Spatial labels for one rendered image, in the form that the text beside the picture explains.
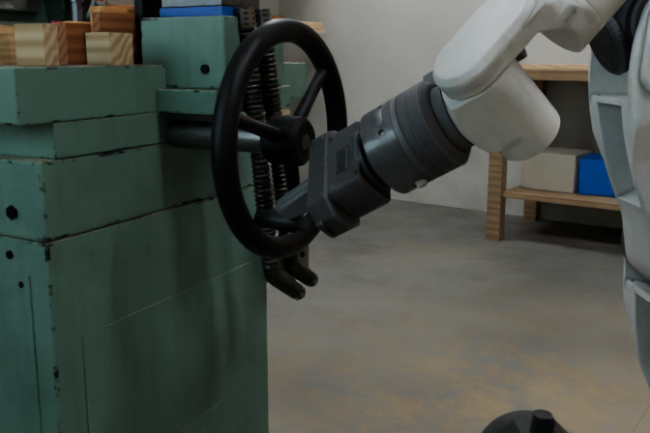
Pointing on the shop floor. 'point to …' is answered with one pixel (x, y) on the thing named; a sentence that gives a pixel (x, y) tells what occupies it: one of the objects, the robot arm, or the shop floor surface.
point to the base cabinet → (135, 328)
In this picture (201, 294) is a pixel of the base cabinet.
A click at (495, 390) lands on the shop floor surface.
